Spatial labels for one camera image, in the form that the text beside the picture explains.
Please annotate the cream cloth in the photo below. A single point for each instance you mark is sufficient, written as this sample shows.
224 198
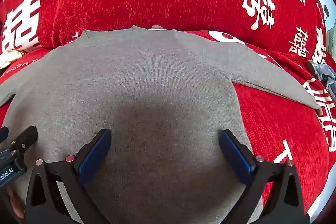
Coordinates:
8 60

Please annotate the grey knit sweater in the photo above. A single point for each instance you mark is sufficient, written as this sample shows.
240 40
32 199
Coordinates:
157 82

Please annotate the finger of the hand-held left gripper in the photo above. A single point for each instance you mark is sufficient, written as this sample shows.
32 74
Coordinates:
26 138
3 134

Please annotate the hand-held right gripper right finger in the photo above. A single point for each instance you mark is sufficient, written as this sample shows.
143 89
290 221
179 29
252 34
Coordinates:
235 158

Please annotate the blue-grey denim cloth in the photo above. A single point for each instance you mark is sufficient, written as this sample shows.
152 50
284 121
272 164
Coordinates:
324 73

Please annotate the person's left hand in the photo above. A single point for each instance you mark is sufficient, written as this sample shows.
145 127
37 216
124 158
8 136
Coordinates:
14 203

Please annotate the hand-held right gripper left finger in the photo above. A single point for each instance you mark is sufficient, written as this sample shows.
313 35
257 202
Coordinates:
95 155

